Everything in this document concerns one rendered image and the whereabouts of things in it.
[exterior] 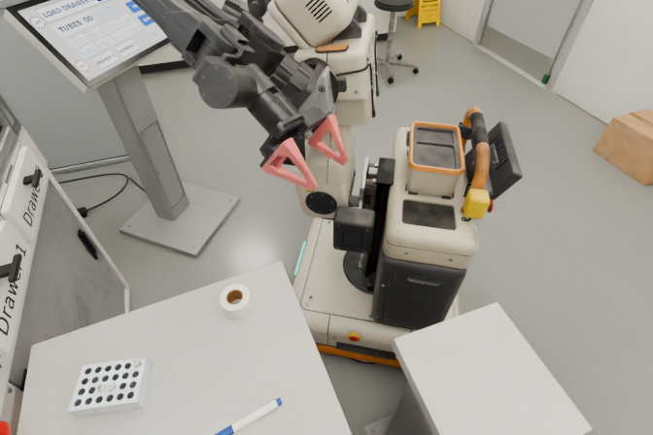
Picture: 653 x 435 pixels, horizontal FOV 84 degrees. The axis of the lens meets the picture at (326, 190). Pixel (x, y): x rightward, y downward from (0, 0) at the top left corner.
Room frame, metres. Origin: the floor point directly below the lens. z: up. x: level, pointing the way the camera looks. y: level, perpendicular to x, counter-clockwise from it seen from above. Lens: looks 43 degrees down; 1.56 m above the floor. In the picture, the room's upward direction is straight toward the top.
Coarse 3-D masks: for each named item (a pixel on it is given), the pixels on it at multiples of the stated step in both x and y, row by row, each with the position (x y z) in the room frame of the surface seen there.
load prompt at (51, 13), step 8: (64, 0) 1.37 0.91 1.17; (72, 0) 1.39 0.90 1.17; (80, 0) 1.41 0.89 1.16; (88, 0) 1.44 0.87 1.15; (96, 0) 1.46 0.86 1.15; (104, 0) 1.49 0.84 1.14; (40, 8) 1.28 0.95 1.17; (48, 8) 1.30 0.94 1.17; (56, 8) 1.32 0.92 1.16; (64, 8) 1.34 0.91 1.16; (72, 8) 1.36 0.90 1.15; (80, 8) 1.39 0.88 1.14; (40, 16) 1.26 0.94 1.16; (48, 16) 1.28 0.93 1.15; (56, 16) 1.30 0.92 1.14; (64, 16) 1.32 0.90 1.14
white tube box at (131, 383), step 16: (96, 368) 0.28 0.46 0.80; (112, 368) 0.28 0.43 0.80; (128, 368) 0.29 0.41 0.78; (144, 368) 0.28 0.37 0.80; (80, 384) 0.25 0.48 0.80; (96, 384) 0.25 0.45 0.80; (128, 384) 0.25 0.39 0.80; (144, 384) 0.26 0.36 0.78; (80, 400) 0.22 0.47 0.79; (96, 400) 0.22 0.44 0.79; (112, 400) 0.22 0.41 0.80; (128, 400) 0.22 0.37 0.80; (144, 400) 0.23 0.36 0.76; (80, 416) 0.20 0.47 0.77
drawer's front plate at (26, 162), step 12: (24, 156) 0.80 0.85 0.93; (24, 168) 0.77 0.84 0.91; (12, 180) 0.70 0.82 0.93; (12, 192) 0.65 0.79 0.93; (24, 192) 0.69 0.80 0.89; (36, 192) 0.74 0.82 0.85; (12, 204) 0.62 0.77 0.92; (24, 204) 0.66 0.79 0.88; (36, 204) 0.70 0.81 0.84; (12, 216) 0.59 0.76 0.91; (36, 216) 0.67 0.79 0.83; (24, 228) 0.59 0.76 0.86
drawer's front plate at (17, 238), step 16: (0, 224) 0.55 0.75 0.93; (0, 240) 0.50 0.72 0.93; (16, 240) 0.54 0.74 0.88; (0, 256) 0.47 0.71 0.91; (0, 288) 0.40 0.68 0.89; (16, 288) 0.43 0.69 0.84; (0, 304) 0.38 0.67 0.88; (16, 304) 0.40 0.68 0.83; (0, 320) 0.35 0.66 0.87; (16, 320) 0.37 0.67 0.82; (0, 336) 0.32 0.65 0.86; (0, 352) 0.30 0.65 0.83
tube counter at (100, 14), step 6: (102, 6) 1.46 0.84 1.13; (108, 6) 1.48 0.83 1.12; (114, 6) 1.50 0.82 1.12; (120, 6) 1.52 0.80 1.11; (90, 12) 1.40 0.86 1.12; (96, 12) 1.42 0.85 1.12; (102, 12) 1.44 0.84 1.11; (108, 12) 1.45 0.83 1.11; (114, 12) 1.47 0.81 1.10; (120, 12) 1.50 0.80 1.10; (84, 18) 1.36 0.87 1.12; (90, 18) 1.38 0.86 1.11; (96, 18) 1.39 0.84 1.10; (102, 18) 1.41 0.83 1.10; (90, 24) 1.36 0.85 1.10
